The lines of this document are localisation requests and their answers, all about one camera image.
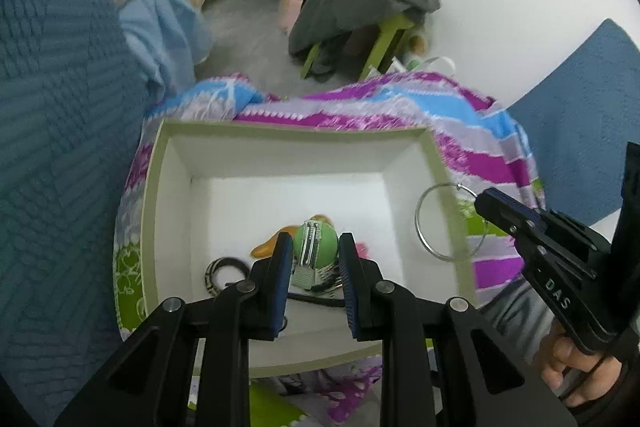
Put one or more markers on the black white striped bangle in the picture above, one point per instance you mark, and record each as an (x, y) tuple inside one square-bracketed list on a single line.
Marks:
[(209, 279)]

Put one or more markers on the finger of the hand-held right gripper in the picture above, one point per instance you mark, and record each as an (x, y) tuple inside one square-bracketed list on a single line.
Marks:
[(525, 211), (495, 210)]

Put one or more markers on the white box with green rim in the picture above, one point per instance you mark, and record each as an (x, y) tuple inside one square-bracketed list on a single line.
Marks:
[(280, 197)]

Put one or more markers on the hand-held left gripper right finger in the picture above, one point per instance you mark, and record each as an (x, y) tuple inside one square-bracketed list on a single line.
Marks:
[(350, 287)]

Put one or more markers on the person's right hand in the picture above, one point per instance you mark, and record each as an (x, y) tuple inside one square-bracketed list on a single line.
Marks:
[(560, 357)]

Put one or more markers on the person's grey trouser leg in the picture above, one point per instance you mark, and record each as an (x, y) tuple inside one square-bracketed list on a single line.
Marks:
[(515, 312)]

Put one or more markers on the green silver hair clip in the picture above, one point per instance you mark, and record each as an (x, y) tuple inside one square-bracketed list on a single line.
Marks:
[(325, 242)]

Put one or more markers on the silver hoop bangle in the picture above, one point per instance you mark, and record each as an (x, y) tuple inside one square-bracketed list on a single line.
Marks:
[(417, 217)]

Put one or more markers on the person's right forearm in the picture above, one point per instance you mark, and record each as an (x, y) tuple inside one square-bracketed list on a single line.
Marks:
[(625, 392)]

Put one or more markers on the striped floral cloth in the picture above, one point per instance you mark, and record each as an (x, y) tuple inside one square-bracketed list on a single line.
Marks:
[(400, 107)]

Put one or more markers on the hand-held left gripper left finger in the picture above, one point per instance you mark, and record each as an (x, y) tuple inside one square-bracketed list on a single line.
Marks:
[(280, 287)]

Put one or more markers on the brown wooden gourd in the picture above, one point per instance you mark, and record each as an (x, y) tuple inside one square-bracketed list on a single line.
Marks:
[(265, 248)]

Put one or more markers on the small pink hair bow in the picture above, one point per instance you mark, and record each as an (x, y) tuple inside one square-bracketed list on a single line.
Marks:
[(362, 251)]

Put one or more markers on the green plastic stool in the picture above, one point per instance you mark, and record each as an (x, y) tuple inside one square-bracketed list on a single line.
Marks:
[(387, 37)]

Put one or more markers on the light blue cloth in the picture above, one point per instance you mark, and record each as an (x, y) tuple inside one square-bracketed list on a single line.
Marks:
[(160, 27)]

